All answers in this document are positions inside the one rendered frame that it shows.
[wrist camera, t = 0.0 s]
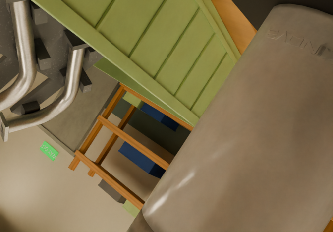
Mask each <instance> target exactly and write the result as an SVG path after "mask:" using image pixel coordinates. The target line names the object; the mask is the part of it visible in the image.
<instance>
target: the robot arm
mask: <svg viewBox="0 0 333 232"><path fill-rule="evenodd" d="M332 216H333V15H330V14H327V13H325V12H322V11H320V10H317V9H313V8H309V7H306V6H302V5H296V4H279V5H277V6H274V7H273V9H272V10H271V12H270V13H269V15H268V16H267V18H266V19H265V21H264V22H263V24H262V25H261V27H260V28H259V30H258V31H257V33H256V34H255V36H254V37H253V39H252V40H251V42H250V43H249V45H248V46H247V48H246V49H245V51H244V52H243V54H242V55H241V57H240V59H239V60H238V62H237V63H236V64H235V66H234V67H233V69H232V70H231V72H230V73H229V75H228V76H227V78H226V79H225V81H224V82H223V84H222V86H221V87H220V89H219V90H218V91H217V93H216V94H215V96H214V98H213V99H212V101H211V102H210V104H209V105H208V107H207V108H206V110H205V111H204V113H203V114H202V116H201V117H200V119H199V121H198V122H197V124H196V125H195V127H194V128H193V130H192V131H191V133H190V134H189V136H188V137H187V139H186V140H185V142H184V143H183V145H182V147H181V148H180V150H179V151H178V153H177V154H176V156H175V158H174V159H173V161H172V162H171V164H170V165H169V167H168V168H167V170H166V171H165V173H164V174H163V176H162V177H161V179H160V181H159V182H158V184H157V185H156V187H155V188H154V190H153V191H152V193H151V194H150V196H149V197H148V199H147V200H146V202H145V203H144V205H143V207H142V209H141V210H140V212H139V213H138V215H137V216H136V218H135V219H134V221H133V222H132V224H131V225H130V227H129V228H128V230H127V231H126V232H323V230H324V229H325V227H326V226H327V224H328V223H329V221H330V219H331V218H332Z"/></svg>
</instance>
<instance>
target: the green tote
mask: <svg viewBox="0 0 333 232"><path fill-rule="evenodd" d="M31 1H32V2H34V3H35V4H36V5H37V6H39V7H40V8H41V9H43V10H44V11H45V12H46V13H48V14H49V15H50V16H52V17H53V18H54V19H56V20H57V21H58V22H59V23H61V24H62V25H63V26H65V27H66V28H67V29H68V30H70V31H71V32H72V33H74V34H75V35H76V36H78V37H79V38H80V39H81V40H83V41H84V42H85V43H87V44H88V45H89V46H90V47H92V48H93V49H95V50H96V51H97V52H98V53H100V54H101V55H102V56H103V58H101V59H100V60H99V61H98V62H96V63H95V64H94V65H93V66H94V67H96V68H98V69H99V70H101V71H103V72H104V73H106V74H107V75H109V76H111V77H112V78H114V79H116V80H117V81H119V82H120V83H122V84H124V85H125V86H127V87H129V88H130V89H132V90H133V91H135V92H137V93H138V94H140V95H142V96H143V97H145V98H146V99H148V100H150V101H151V102H153V103H155V104H156V105H158V106H159V107H161V108H163V109H164V110H166V111H168V112H169V113H171V114H172V115H174V116H176V117H177V118H179V119H181V120H182V121H184V122H185V123H187V124H189V125H190V126H192V127H195V125H196V124H197V122H198V121H199V119H200V117H201V116H202V114H203V113H204V111H205V110H206V108H207V107H208V105H209V104H210V102H211V101H212V99H213V98H214V96H215V94H216V93H217V91H218V90H219V89H220V87H221V86H222V84H223V82H224V81H225V79H226V78H227V76H228V75H229V73H230V72H231V70H232V69H233V67H234V66H235V64H236V63H237V62H238V60H239V59H240V57H241V54H240V52H239V51H238V49H237V47H236V45H235V43H234V41H233V40H232V38H231V36H230V34H229V32H228V31H227V29H226V27H225V25H224V23H223V21H222V20H221V18H220V16H219V14H218V12H217V11H216V9H215V7H214V5H213V3H212V1H211V0H31Z"/></svg>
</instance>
